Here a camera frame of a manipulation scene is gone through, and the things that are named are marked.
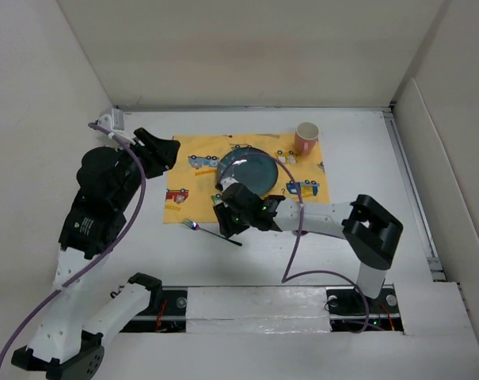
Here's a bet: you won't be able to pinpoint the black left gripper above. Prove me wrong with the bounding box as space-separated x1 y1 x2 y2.
113 128 180 210

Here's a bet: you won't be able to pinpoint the yellow cartoon print cloth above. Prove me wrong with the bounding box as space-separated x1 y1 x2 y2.
163 133 330 223

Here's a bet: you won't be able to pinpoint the iridescent fork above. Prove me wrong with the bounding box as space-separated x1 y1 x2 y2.
182 218 242 246

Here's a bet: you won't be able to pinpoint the pink cup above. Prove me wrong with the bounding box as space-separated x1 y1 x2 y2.
294 122 320 156

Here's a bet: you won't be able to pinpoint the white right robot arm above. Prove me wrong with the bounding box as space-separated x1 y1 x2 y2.
213 183 404 312

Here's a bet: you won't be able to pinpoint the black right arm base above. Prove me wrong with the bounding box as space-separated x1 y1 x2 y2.
324 286 404 333

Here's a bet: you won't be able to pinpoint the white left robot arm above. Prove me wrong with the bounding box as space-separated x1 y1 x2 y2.
11 123 181 379

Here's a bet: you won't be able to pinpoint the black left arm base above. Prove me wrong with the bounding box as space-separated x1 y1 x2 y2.
121 287 188 333

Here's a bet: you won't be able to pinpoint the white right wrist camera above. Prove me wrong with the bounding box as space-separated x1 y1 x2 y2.
219 177 238 192

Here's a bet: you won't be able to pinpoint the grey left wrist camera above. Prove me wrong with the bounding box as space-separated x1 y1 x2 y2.
96 107 125 135

